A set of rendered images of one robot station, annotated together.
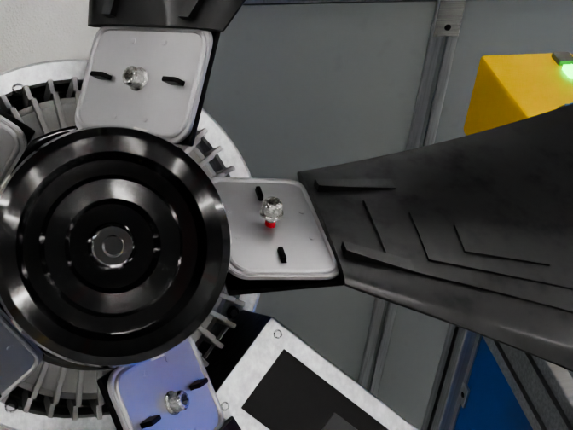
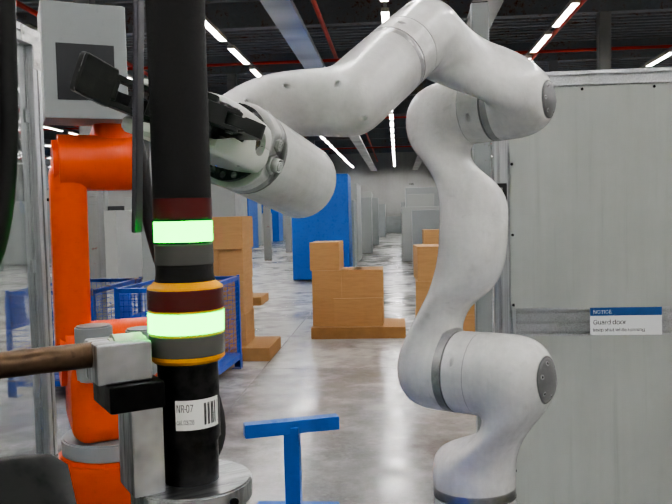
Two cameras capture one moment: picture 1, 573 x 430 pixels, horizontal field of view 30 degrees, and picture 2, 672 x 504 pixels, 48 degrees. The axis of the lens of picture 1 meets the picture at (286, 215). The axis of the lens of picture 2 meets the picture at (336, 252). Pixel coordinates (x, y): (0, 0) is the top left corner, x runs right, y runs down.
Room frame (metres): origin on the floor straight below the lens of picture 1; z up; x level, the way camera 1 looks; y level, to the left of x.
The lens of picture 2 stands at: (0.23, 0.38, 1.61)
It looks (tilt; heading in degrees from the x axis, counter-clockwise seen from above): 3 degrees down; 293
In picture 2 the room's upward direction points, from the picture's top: 1 degrees counter-clockwise
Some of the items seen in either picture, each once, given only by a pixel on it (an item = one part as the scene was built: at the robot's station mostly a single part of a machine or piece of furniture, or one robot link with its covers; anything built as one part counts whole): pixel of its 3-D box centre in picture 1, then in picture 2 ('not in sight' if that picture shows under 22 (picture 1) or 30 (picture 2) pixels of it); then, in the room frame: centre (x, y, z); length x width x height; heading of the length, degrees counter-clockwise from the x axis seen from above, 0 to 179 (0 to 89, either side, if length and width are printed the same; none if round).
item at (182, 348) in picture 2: not in sight; (187, 342); (0.48, 0.01, 1.54); 0.04 x 0.04 x 0.01
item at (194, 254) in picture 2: not in sight; (184, 253); (0.48, 0.01, 1.59); 0.03 x 0.03 x 0.01
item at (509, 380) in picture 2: not in sight; (491, 415); (0.45, -0.70, 1.32); 0.19 x 0.12 x 0.24; 164
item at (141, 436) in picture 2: not in sight; (173, 418); (0.48, 0.02, 1.50); 0.09 x 0.07 x 0.10; 54
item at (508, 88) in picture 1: (547, 141); not in sight; (0.87, -0.24, 1.02); 0.16 x 0.10 x 0.11; 19
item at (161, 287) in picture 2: not in sight; (186, 320); (0.48, 0.01, 1.55); 0.04 x 0.04 x 0.05
